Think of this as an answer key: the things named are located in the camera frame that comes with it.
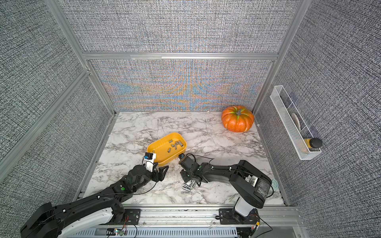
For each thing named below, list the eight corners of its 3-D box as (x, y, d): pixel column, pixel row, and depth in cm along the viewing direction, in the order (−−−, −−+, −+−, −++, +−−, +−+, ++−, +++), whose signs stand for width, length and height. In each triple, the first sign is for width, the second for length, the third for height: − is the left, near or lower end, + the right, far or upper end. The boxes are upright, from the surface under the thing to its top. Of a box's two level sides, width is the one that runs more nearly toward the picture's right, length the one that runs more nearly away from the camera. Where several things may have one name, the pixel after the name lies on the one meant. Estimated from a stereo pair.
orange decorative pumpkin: (223, 136, 108) (227, 124, 98) (220, 117, 119) (223, 105, 109) (250, 136, 108) (256, 124, 98) (244, 117, 119) (249, 105, 109)
